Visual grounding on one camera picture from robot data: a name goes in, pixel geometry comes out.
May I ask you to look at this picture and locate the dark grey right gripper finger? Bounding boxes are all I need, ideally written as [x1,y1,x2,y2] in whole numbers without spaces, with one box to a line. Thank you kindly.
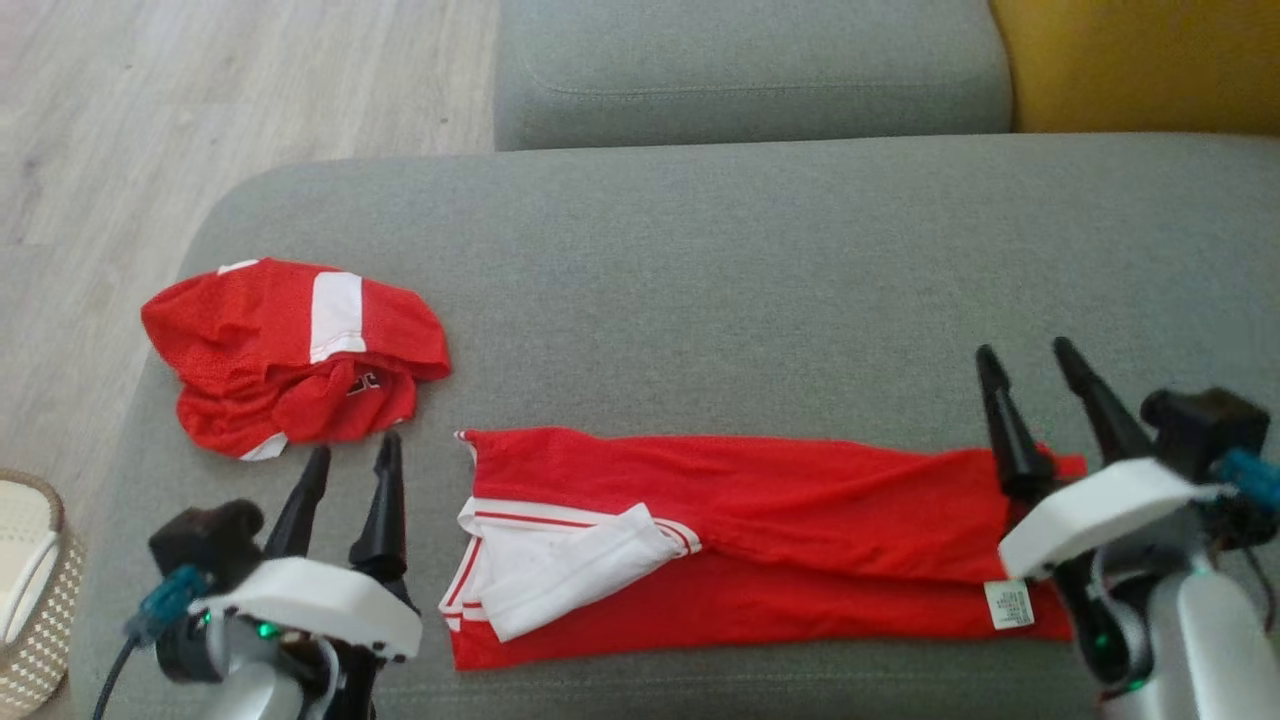
[1052,337,1151,464]
[975,345,1056,501]

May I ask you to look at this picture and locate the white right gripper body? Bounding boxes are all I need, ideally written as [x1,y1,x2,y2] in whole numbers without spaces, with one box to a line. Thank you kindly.
[998,458,1226,581]

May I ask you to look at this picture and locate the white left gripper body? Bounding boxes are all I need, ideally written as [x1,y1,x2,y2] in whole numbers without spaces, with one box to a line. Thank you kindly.
[190,557,423,661]

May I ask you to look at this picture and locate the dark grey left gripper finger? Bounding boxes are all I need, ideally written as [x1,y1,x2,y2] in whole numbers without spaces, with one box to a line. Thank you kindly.
[348,430,413,601]
[262,445,332,561]

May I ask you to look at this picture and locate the red basketball shorts white stripes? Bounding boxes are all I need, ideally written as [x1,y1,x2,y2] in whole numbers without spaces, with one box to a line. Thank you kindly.
[140,258,453,462]

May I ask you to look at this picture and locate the red basketball jersey number 23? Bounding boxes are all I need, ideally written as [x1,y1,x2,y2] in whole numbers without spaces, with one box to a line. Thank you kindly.
[438,427,1089,671]

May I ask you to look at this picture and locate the cream laundry basket brown rim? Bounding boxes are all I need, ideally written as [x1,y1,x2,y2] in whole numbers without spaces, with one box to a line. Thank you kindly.
[0,468,86,719]

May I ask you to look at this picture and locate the large grey sofa chaise cushion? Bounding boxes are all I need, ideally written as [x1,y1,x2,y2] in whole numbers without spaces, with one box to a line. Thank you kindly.
[70,133,1280,720]

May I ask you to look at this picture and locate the long yellow sofa back cushion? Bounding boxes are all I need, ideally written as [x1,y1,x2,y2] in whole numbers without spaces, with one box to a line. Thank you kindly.
[990,0,1280,136]

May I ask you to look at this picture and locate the grey sofa seat cushion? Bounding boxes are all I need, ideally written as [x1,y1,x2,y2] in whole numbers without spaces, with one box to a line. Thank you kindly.
[493,0,1014,151]

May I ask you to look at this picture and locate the black right cable blue plug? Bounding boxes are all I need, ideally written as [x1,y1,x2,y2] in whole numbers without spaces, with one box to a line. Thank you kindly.
[1215,448,1280,621]

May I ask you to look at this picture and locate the black cable blue plug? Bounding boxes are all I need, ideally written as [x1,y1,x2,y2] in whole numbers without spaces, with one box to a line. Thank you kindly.
[1215,448,1280,621]
[92,565,206,720]

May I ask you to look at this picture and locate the black left cable blue plug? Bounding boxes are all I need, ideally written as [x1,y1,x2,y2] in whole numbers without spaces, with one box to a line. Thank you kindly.
[92,565,206,720]

